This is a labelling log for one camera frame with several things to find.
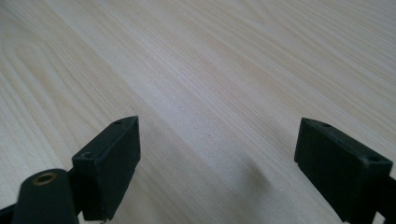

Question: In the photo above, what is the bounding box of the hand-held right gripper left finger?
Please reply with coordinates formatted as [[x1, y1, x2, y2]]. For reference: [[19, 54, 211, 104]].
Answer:
[[71, 115, 142, 222]]

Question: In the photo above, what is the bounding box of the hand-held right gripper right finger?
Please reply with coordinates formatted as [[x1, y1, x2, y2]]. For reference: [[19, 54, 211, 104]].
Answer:
[[293, 117, 394, 224]]

